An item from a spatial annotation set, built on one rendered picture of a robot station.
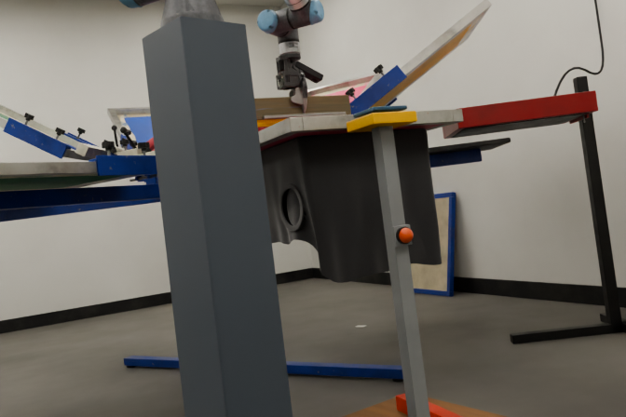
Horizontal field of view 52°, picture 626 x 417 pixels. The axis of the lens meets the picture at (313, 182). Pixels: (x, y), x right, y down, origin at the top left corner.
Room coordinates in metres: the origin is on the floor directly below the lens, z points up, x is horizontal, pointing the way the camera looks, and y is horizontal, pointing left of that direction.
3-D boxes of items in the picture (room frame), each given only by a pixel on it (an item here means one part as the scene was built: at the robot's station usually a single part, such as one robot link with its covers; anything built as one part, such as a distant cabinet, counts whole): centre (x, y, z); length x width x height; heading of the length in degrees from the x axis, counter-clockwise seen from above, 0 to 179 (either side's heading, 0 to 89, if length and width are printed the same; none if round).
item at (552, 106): (3.02, -0.99, 1.06); 0.61 x 0.46 x 0.12; 87
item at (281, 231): (2.03, 0.10, 0.77); 0.46 x 0.09 x 0.36; 27
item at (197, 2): (1.51, 0.24, 1.25); 0.15 x 0.15 x 0.10
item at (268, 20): (2.14, 0.05, 1.39); 0.11 x 0.11 x 0.08; 64
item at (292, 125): (2.16, -0.04, 0.97); 0.79 x 0.58 x 0.04; 27
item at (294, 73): (2.24, 0.03, 1.23); 0.09 x 0.08 x 0.12; 117
